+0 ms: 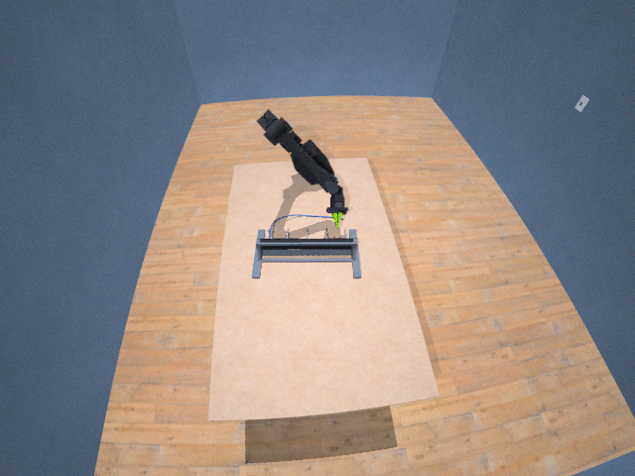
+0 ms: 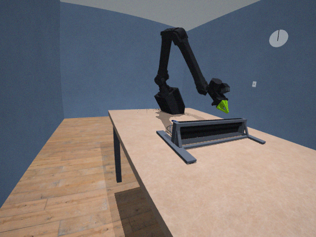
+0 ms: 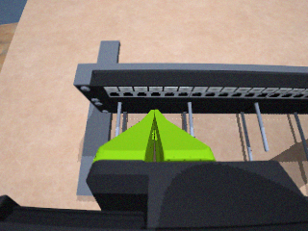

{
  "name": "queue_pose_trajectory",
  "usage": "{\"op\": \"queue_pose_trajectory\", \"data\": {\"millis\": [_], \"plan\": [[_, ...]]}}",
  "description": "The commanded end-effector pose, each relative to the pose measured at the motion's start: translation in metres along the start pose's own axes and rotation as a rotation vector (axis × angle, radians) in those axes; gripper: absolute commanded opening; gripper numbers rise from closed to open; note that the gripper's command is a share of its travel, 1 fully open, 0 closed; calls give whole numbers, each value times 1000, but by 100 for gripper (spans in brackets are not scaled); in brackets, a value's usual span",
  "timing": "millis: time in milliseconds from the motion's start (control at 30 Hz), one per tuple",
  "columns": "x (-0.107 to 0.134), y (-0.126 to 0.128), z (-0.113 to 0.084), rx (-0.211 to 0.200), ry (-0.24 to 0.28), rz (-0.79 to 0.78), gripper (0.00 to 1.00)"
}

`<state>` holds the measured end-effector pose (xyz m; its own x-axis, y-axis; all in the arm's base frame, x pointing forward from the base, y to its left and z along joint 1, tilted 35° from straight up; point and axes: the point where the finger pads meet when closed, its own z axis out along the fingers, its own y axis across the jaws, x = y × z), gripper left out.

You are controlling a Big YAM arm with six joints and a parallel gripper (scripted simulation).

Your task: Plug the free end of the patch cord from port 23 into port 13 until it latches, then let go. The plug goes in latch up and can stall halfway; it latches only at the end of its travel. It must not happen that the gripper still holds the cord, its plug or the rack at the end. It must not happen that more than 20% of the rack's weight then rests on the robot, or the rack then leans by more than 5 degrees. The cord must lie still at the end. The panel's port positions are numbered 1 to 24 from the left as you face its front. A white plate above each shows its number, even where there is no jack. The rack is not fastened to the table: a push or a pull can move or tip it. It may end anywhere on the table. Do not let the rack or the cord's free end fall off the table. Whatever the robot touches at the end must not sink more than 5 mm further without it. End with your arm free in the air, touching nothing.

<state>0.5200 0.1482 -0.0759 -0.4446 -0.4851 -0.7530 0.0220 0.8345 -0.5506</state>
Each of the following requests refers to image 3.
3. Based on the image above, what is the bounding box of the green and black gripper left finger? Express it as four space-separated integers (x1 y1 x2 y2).
93 110 155 162

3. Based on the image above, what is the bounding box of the grey patch panel rack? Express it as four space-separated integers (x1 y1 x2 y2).
73 40 308 196

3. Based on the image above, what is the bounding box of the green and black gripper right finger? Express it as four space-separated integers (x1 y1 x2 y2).
155 110 216 162

